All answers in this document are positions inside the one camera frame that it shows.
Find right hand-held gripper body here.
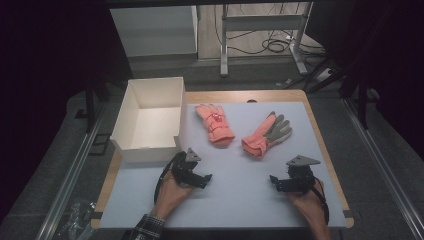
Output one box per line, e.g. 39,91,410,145
285,154,322,195

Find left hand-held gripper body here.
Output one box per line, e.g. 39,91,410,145
170,147,203,188

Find pink glove with grey palm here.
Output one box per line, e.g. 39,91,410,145
241,111,293,159

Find pink glove with red print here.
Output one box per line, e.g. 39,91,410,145
194,103,236,147

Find white box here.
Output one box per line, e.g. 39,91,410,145
109,76,187,164

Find person's left hand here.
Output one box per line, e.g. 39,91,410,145
150,169,195,220

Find person's right hand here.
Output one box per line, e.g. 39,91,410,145
285,181,329,228

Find light blue table mat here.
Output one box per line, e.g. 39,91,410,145
99,101,348,230

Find black metal stand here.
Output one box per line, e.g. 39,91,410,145
74,75,112,134
305,55,372,131

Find white power strip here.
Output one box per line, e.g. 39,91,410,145
315,67,333,83

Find clear plastic bag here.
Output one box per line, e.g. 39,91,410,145
53,197,98,240

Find white cabinet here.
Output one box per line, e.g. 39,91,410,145
109,4,199,60

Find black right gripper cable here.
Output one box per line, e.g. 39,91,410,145
311,177,331,225

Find metal floor rail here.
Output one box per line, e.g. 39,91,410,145
34,102,108,240
342,97,424,240

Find black floor cables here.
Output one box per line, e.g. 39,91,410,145
213,2,327,57

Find white metal desk frame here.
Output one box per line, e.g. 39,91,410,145
219,1,315,78

